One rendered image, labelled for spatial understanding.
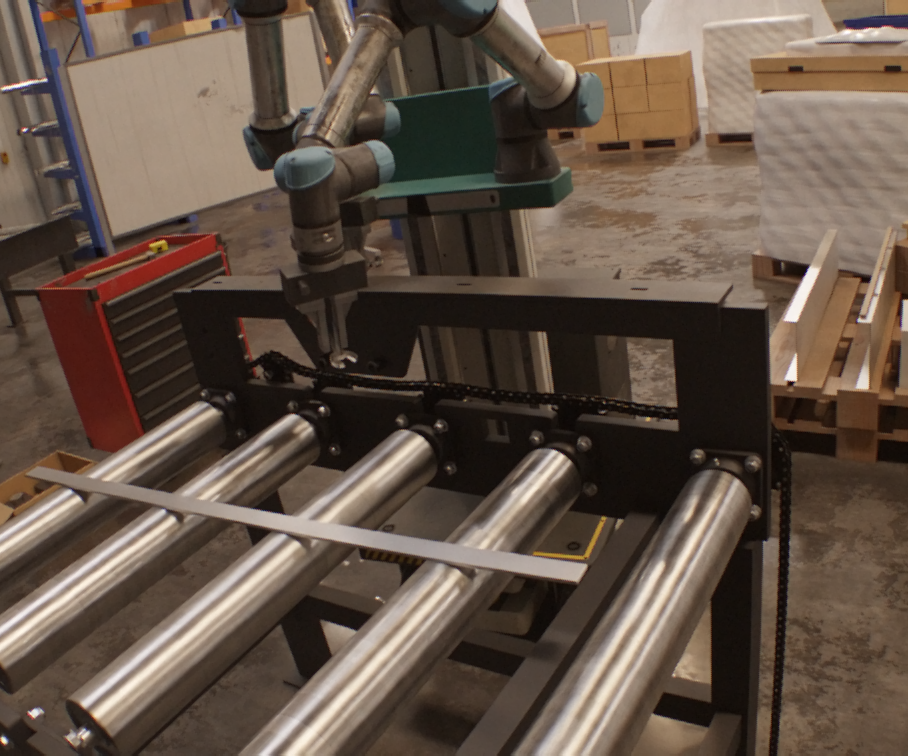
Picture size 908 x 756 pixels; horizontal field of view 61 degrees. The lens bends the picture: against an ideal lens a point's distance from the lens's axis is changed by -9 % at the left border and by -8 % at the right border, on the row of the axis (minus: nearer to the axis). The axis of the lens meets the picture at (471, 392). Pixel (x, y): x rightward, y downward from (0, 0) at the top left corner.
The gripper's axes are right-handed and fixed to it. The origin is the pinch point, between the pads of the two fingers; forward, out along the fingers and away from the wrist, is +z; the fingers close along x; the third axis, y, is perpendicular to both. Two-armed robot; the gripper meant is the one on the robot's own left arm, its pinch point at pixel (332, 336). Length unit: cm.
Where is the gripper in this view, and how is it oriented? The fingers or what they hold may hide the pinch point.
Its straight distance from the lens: 140.2
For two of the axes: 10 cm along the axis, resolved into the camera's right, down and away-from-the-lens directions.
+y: 4.5, 4.6, -7.7
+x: 8.9, -2.7, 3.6
